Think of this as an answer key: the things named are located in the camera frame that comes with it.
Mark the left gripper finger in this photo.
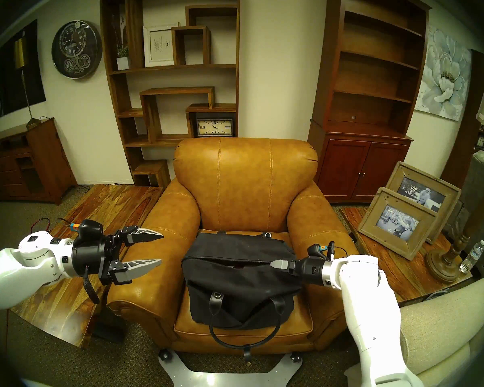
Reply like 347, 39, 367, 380
99, 258, 163, 286
113, 226, 165, 248

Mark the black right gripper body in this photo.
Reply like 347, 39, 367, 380
288, 255, 325, 286

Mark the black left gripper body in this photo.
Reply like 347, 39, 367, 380
72, 231, 121, 286

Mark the black canvas zipper bag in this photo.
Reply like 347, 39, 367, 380
181, 230, 306, 364

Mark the open wooden shelf unit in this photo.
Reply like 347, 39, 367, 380
100, 0, 241, 187

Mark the rustic wooden coffee table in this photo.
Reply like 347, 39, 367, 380
10, 185, 164, 348

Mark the rustic wooden side table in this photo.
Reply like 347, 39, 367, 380
340, 206, 472, 306

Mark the tan leather armchair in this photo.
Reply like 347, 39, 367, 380
106, 137, 361, 360

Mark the brown wooden sideboard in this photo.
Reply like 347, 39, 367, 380
0, 117, 78, 205

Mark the dark red bookcase cabinet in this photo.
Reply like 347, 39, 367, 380
307, 0, 432, 203

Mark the rectangular wooden table clock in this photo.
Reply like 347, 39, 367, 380
196, 117, 234, 137

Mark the turned wooden table lamp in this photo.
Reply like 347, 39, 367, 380
426, 62, 484, 284

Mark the beige fabric sofa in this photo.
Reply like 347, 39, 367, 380
344, 274, 484, 387

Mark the clear plastic water bottle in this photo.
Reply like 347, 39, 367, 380
460, 240, 484, 274

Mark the small potted plant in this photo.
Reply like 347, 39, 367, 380
115, 17, 131, 71

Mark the grey upholstered chair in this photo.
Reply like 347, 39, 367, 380
444, 150, 484, 250

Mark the white framed certificate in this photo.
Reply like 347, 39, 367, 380
143, 24, 178, 67

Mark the tall gold shade lamp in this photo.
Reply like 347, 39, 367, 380
14, 37, 41, 129

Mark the white flower painting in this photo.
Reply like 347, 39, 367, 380
414, 25, 472, 122

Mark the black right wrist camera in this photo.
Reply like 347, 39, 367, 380
308, 242, 335, 262

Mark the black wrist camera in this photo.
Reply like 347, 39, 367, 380
69, 220, 104, 241
308, 242, 335, 262

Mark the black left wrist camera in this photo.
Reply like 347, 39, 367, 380
69, 220, 104, 241

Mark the red floor cable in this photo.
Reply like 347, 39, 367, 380
30, 218, 54, 236

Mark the small wooden picture frame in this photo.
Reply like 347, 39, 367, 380
357, 187, 438, 261

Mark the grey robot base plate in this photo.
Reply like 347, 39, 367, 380
158, 350, 303, 387

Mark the large wooden picture frame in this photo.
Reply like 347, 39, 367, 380
385, 161, 461, 245

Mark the black zebra wall picture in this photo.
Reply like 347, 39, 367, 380
0, 19, 47, 123

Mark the round black wall clock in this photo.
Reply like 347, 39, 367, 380
51, 20, 103, 79

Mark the dark wooden door frame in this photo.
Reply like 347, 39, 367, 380
440, 50, 484, 187

